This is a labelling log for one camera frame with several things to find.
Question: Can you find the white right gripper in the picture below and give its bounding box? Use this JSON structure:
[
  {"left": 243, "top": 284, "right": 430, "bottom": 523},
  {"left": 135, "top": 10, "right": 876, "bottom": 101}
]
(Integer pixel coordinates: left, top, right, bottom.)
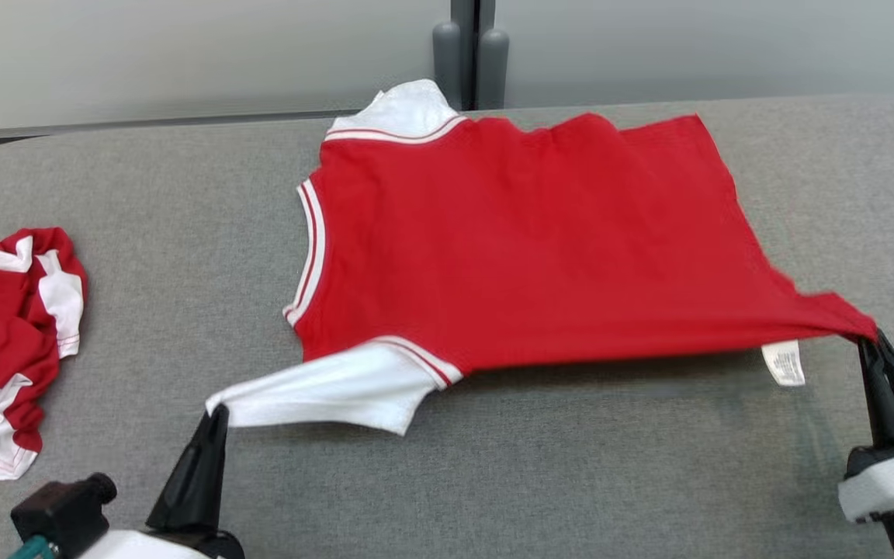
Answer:
[{"left": 837, "top": 330, "right": 894, "bottom": 559}]

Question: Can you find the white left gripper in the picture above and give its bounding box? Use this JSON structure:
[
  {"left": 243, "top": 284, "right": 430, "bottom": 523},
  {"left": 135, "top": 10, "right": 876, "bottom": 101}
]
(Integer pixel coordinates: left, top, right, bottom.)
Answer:
[{"left": 78, "top": 405, "right": 246, "bottom": 559}]

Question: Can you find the red shirt with white sleeves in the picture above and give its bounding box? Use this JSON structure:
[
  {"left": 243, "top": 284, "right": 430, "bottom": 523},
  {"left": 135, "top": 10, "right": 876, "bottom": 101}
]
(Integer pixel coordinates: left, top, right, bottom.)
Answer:
[{"left": 205, "top": 79, "right": 878, "bottom": 437}]

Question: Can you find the grey cylindrical post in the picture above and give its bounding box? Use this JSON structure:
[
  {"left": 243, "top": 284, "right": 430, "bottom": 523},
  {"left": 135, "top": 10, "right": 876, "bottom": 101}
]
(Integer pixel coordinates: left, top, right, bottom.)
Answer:
[
  {"left": 432, "top": 21, "right": 463, "bottom": 109},
  {"left": 478, "top": 29, "right": 510, "bottom": 109}
]

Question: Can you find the grey vertical door frame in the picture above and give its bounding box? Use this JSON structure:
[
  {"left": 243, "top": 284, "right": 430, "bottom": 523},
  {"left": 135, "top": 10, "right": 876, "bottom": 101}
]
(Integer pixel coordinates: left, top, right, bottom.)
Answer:
[{"left": 451, "top": 0, "right": 496, "bottom": 109}]

